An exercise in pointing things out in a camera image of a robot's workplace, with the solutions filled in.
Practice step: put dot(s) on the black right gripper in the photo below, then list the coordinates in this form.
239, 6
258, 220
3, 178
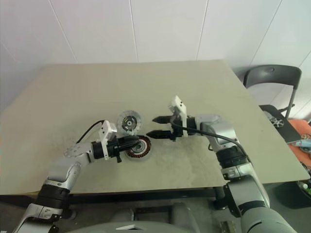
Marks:
177, 131

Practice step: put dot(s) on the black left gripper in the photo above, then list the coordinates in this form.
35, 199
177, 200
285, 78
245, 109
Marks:
114, 149

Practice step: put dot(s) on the motor housing with copper windings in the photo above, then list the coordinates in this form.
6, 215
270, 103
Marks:
145, 151

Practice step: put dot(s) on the silver spoked rotor lid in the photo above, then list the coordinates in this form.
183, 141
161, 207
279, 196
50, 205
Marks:
128, 122

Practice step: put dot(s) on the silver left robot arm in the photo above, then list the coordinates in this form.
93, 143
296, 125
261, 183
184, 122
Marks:
60, 170

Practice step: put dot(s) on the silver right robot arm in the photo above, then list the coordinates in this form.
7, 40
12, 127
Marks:
223, 131

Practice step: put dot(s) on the small silver spoked wheel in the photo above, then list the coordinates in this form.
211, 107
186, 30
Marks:
274, 119

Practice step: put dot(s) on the dark grey folding chair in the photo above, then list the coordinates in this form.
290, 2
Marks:
272, 72

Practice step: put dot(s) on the small blue bottle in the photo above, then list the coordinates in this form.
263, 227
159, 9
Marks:
302, 142

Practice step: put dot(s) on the black waste bin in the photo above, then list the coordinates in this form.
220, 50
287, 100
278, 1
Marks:
286, 194

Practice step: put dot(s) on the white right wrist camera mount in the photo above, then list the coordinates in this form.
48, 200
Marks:
178, 105

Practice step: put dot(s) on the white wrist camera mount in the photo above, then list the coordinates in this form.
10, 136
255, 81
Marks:
178, 105
107, 131

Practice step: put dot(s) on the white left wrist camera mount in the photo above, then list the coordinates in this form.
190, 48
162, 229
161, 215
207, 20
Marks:
107, 131

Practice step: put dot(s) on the black table frame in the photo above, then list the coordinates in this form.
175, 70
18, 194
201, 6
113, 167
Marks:
145, 194

